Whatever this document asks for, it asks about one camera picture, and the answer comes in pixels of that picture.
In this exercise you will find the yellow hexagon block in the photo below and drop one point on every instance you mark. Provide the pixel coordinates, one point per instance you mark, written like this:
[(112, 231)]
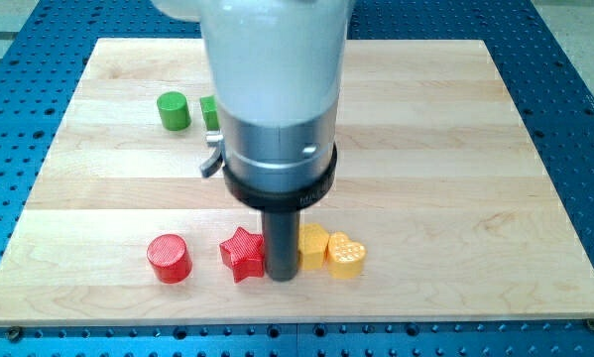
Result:
[(312, 246)]

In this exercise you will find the light wooden board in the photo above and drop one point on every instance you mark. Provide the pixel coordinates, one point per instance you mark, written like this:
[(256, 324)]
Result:
[(437, 177)]

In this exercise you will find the red cylinder block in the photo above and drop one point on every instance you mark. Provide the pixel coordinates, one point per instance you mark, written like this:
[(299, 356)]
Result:
[(169, 258)]

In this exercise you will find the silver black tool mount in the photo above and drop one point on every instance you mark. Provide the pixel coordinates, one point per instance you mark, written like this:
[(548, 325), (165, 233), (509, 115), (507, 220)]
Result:
[(276, 167)]

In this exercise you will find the green cylinder block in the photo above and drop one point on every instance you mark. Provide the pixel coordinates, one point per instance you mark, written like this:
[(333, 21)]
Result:
[(173, 110)]

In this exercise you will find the red star block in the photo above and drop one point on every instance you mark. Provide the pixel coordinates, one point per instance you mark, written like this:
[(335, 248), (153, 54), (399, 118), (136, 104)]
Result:
[(243, 253)]

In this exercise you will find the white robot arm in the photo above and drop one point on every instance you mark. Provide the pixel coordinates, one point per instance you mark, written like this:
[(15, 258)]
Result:
[(276, 70)]

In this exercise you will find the green block behind arm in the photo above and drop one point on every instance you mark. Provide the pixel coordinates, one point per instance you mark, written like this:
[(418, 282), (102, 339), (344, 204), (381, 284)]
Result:
[(209, 113)]

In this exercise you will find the blue perforated metal table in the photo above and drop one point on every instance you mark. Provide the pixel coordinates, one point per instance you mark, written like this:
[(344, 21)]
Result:
[(53, 42)]

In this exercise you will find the yellow heart block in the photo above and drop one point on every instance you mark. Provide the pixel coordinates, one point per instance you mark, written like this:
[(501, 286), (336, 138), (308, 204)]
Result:
[(345, 257)]

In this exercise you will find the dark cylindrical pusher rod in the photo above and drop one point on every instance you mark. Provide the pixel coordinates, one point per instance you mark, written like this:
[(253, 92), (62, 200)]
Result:
[(280, 231)]

